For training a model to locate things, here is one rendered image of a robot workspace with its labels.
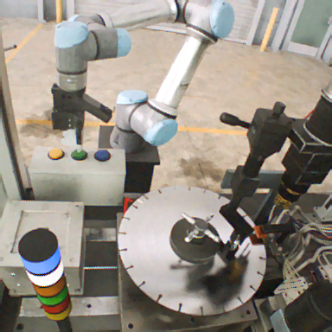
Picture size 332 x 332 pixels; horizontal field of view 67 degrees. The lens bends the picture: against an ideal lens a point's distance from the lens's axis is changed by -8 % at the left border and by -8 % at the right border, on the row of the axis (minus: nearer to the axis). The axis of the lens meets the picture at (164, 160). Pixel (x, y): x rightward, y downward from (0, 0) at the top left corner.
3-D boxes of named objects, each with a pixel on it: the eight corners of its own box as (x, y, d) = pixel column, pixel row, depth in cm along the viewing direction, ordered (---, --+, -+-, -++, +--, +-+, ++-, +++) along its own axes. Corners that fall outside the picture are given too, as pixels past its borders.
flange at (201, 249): (200, 213, 64) (202, 206, 63) (229, 248, 58) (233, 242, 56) (160, 229, 59) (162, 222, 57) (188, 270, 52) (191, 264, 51)
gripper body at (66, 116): (57, 117, 76) (54, 78, 68) (86, 118, 78) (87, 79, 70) (52, 132, 70) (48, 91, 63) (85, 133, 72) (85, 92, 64)
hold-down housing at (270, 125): (229, 198, 52) (269, 107, 39) (226, 181, 56) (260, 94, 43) (255, 202, 53) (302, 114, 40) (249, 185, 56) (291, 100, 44)
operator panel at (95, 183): (35, 204, 82) (27, 169, 73) (41, 180, 90) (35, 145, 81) (123, 206, 88) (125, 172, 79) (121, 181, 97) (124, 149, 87)
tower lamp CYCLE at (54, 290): (30, 296, 33) (25, 287, 31) (35, 266, 36) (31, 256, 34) (64, 296, 34) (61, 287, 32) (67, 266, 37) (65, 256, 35)
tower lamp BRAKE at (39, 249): (19, 275, 29) (14, 261, 27) (27, 241, 32) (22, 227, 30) (59, 275, 30) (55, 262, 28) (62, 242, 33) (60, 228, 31)
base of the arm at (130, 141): (110, 130, 119) (111, 111, 113) (143, 132, 123) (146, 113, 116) (110, 152, 108) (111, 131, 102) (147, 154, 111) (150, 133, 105)
